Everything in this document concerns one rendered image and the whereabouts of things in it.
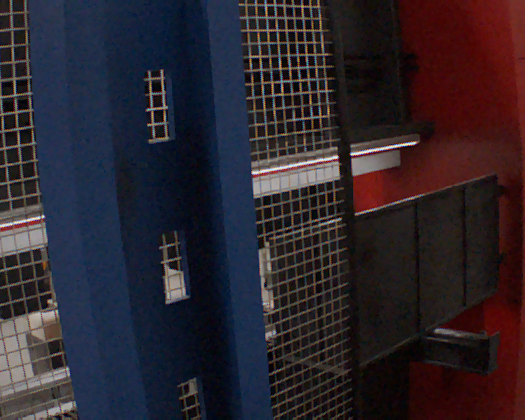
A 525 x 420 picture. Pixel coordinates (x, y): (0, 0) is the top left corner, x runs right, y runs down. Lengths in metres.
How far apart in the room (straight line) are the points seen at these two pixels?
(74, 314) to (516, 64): 2.47
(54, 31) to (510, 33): 2.47
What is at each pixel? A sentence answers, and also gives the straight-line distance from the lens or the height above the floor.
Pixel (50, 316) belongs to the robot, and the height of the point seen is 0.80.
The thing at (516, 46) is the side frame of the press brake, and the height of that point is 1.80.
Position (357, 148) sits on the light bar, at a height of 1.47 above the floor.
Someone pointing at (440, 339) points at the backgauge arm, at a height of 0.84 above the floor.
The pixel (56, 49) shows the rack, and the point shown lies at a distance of 0.19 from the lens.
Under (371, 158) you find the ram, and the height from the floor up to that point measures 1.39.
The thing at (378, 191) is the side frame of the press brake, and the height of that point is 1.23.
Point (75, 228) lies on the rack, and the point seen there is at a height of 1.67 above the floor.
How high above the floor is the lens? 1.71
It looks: 10 degrees down
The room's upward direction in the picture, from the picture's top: 5 degrees counter-clockwise
